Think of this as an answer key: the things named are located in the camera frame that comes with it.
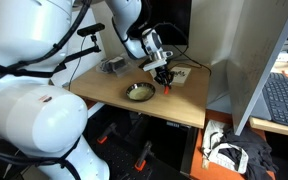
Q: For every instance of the white whiteboard panel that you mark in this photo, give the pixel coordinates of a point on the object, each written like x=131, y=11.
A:
x=260, y=56

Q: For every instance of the white tote bag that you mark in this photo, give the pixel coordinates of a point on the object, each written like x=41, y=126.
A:
x=217, y=146

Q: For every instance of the dark round metal bowl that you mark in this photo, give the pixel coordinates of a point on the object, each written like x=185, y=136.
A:
x=140, y=92

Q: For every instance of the clear plastic package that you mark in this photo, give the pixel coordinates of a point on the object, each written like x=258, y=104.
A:
x=114, y=65

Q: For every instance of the small orange object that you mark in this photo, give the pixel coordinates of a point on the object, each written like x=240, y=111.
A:
x=166, y=90

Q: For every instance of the black perforated breadboard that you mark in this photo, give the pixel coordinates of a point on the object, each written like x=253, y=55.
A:
x=124, y=160

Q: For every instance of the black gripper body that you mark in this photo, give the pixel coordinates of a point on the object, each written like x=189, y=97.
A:
x=161, y=70

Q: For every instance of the black camera on stand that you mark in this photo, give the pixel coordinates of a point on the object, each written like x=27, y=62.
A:
x=90, y=30

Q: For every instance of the black computer keyboard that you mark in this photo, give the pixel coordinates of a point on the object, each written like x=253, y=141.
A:
x=284, y=100

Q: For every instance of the black computer monitor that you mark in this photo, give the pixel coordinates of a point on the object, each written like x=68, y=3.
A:
x=174, y=20

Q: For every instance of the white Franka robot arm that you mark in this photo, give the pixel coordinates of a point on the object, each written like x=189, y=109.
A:
x=27, y=110

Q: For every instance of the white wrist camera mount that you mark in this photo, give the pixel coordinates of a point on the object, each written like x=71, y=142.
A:
x=154, y=63

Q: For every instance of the dark clothing pile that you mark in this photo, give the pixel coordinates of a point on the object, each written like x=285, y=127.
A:
x=254, y=153

